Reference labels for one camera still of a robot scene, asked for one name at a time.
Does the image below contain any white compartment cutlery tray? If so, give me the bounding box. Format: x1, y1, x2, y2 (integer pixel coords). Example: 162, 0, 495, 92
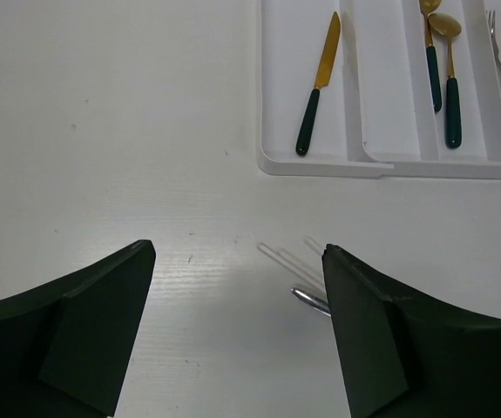
257, 1, 501, 180

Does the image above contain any gold knife green handle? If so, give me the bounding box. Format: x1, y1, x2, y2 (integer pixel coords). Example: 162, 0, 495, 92
295, 11, 341, 157

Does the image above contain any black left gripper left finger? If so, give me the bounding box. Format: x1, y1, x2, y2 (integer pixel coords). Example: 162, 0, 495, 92
0, 239, 155, 417

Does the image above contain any gold spoon green handle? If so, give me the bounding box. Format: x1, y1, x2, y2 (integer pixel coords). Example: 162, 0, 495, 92
429, 12, 463, 149
419, 0, 443, 113

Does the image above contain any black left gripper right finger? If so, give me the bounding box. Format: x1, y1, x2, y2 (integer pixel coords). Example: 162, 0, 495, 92
322, 244, 501, 417

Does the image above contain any white chopstick middle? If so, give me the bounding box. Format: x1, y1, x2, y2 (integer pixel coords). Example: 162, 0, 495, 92
278, 249, 324, 285

